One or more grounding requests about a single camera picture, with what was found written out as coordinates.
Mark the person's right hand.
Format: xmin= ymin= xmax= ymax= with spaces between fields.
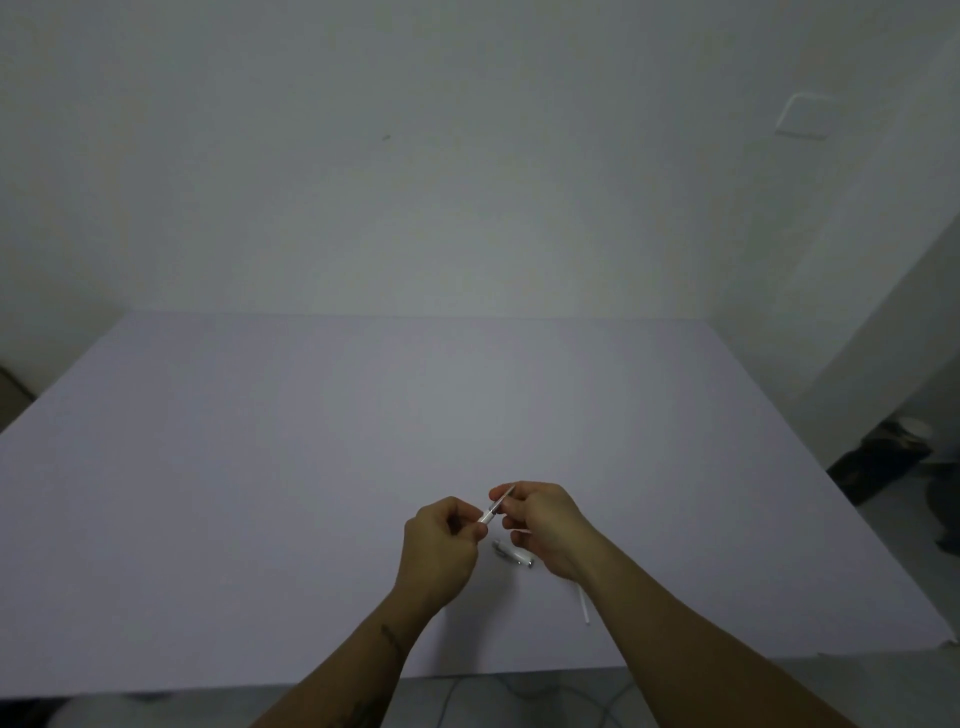
xmin=488 ymin=481 xmax=601 ymax=586

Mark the white pen barrel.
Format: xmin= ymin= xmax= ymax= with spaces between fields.
xmin=477 ymin=485 xmax=517 ymax=525

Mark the dark bag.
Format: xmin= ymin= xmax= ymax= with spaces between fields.
xmin=827 ymin=417 xmax=936 ymax=505

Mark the person's left forearm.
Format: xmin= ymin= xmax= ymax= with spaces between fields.
xmin=251 ymin=585 xmax=451 ymax=728

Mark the person's right forearm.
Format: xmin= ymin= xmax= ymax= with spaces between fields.
xmin=570 ymin=536 xmax=860 ymax=728

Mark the person's left hand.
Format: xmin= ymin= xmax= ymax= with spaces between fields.
xmin=393 ymin=495 xmax=490 ymax=612

